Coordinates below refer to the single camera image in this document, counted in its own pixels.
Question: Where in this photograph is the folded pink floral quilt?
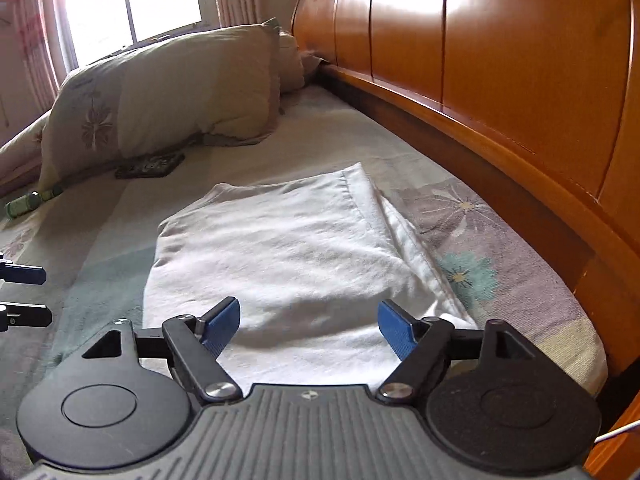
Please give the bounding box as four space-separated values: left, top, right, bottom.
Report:
0 110 56 198

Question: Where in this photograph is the floral cream pillow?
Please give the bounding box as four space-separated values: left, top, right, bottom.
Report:
37 17 326 193

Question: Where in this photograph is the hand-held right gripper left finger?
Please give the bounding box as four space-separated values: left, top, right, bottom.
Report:
80 296 243 407

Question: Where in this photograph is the phone in patterned dark case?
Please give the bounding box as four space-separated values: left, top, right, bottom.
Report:
114 152 186 180

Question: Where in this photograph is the white cable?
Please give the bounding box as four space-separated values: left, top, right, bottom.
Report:
594 424 640 447

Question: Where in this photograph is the green glass bottle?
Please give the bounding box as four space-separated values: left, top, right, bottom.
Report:
5 185 66 220

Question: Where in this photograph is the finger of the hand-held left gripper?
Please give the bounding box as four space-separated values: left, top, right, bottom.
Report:
0 254 47 286
0 301 53 332

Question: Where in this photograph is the white printed t-shirt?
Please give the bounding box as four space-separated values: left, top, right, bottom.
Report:
142 162 478 392

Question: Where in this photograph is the orange wooden headboard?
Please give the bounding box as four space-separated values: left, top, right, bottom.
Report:
290 0 640 480

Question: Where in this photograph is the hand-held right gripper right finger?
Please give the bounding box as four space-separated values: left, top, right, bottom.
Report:
375 299 538 404

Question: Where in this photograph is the window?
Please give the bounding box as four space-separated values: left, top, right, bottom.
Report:
50 0 218 68

